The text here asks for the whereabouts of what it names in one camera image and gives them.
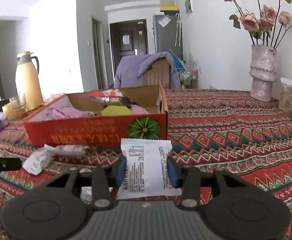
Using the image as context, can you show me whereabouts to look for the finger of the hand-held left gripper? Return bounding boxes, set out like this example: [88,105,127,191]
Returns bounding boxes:
[0,157,22,178]

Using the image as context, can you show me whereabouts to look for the yellow cup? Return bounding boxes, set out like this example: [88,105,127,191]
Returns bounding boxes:
[2,102,16,121]

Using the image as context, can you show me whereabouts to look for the pink textured vase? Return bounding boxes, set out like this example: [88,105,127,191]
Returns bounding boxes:
[249,44,277,102]

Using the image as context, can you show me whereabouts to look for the red silver snack packet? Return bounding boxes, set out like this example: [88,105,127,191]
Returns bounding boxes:
[85,89,134,105]

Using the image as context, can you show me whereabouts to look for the grey refrigerator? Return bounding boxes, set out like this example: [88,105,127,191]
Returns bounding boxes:
[153,14,183,55]

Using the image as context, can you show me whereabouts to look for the glass cup with tea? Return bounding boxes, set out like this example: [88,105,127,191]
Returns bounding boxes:
[9,94,28,119]

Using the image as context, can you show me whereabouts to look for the long green snack packet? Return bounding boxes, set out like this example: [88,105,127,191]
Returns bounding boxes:
[101,105,133,117]

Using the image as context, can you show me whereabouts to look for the paper sheet on refrigerator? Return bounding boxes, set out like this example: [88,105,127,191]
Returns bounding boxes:
[158,15,171,27]

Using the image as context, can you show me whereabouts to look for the red cardboard box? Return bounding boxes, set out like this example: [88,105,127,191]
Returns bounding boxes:
[23,84,169,147]

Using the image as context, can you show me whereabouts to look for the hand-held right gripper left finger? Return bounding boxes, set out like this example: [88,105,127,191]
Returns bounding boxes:
[46,156,127,210]

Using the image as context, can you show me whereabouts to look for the pink snack packet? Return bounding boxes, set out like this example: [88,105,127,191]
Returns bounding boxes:
[46,107,96,120]
[131,105,149,114]

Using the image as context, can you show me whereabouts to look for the blue plastic object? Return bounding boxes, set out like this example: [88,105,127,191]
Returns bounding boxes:
[171,50,187,72]

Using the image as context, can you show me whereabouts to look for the white cookie snack packet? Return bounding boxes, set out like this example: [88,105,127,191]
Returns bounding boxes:
[22,150,53,175]
[116,138,183,200]
[44,144,89,157]

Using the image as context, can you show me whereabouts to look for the cream thermos jug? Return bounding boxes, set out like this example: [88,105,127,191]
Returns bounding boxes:
[15,51,45,112]

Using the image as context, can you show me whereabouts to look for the yellow box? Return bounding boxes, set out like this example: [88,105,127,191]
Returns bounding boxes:
[160,5,180,15]

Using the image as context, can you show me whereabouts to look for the dried lavender bunch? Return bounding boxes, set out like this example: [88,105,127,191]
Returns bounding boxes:
[189,47,199,73]

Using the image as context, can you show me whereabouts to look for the purple jacket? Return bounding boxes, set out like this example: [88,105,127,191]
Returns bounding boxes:
[113,52,182,89]

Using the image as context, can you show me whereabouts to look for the dark brown door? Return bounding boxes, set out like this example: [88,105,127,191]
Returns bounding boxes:
[110,19,149,67]

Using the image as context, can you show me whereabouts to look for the dried pink roses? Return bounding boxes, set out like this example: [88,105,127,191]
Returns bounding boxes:
[214,0,292,47]

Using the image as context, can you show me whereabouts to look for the wooden chair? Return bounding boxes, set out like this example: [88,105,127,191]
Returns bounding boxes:
[145,59,171,89]

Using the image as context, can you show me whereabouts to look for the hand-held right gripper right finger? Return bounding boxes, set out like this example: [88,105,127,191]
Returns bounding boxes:
[167,156,247,210]

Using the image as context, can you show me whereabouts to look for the white umbrella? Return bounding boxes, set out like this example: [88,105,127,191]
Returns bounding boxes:
[175,12,182,47]

